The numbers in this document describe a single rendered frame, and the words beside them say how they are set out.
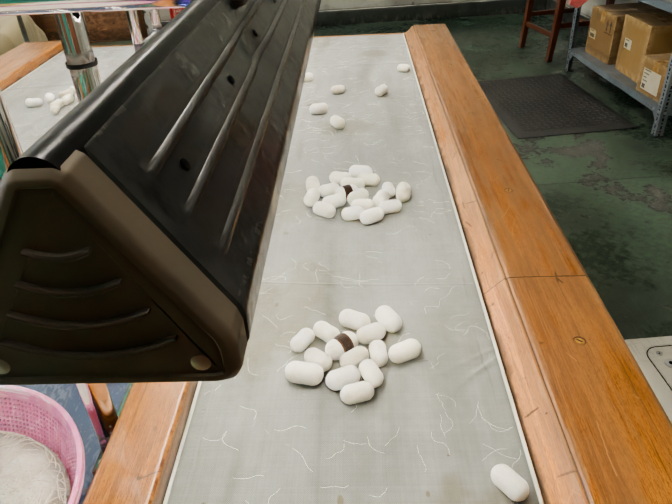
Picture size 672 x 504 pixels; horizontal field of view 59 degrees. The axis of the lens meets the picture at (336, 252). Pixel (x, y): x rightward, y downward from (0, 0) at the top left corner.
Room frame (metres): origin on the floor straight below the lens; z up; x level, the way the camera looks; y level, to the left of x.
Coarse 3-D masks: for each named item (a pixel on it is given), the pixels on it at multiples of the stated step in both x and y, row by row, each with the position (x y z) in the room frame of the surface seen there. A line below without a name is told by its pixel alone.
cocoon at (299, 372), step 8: (288, 368) 0.42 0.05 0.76; (296, 368) 0.42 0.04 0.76; (304, 368) 0.42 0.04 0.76; (312, 368) 0.42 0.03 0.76; (320, 368) 0.42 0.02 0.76; (288, 376) 0.42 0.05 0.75; (296, 376) 0.41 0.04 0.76; (304, 376) 0.41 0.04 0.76; (312, 376) 0.41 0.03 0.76; (320, 376) 0.41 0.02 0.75; (312, 384) 0.41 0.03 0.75
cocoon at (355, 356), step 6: (354, 348) 0.45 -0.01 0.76; (360, 348) 0.44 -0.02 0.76; (348, 354) 0.44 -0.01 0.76; (354, 354) 0.44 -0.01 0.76; (360, 354) 0.44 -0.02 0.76; (366, 354) 0.44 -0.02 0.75; (342, 360) 0.43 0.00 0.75; (348, 360) 0.43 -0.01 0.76; (354, 360) 0.43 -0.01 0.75; (360, 360) 0.43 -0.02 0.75; (342, 366) 0.43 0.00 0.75
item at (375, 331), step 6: (372, 324) 0.48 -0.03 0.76; (378, 324) 0.48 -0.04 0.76; (360, 330) 0.47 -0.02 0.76; (366, 330) 0.47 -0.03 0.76; (372, 330) 0.47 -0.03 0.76; (378, 330) 0.47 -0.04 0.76; (384, 330) 0.47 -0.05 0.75; (360, 336) 0.47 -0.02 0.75; (366, 336) 0.47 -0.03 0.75; (372, 336) 0.47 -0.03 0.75; (378, 336) 0.47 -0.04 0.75; (360, 342) 0.47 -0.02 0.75; (366, 342) 0.46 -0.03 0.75
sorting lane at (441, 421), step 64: (320, 64) 1.50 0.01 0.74; (384, 64) 1.47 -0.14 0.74; (320, 128) 1.08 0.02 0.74; (384, 128) 1.06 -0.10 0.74; (448, 192) 0.79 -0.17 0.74; (320, 256) 0.64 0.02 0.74; (384, 256) 0.63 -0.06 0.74; (448, 256) 0.62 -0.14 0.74; (256, 320) 0.52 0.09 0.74; (320, 320) 0.51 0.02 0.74; (448, 320) 0.50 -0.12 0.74; (256, 384) 0.42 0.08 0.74; (320, 384) 0.42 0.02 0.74; (384, 384) 0.41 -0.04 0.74; (448, 384) 0.41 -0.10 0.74; (192, 448) 0.35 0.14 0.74; (256, 448) 0.34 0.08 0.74; (320, 448) 0.34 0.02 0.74; (384, 448) 0.34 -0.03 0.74; (448, 448) 0.33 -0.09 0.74; (512, 448) 0.33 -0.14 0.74
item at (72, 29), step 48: (0, 0) 0.36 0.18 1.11; (48, 0) 0.36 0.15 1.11; (96, 0) 0.36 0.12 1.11; (144, 0) 0.36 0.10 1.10; (192, 0) 0.35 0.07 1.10; (240, 0) 0.35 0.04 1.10; (0, 96) 0.37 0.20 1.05; (0, 144) 0.36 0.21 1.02; (96, 384) 0.37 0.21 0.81; (96, 432) 0.36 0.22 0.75
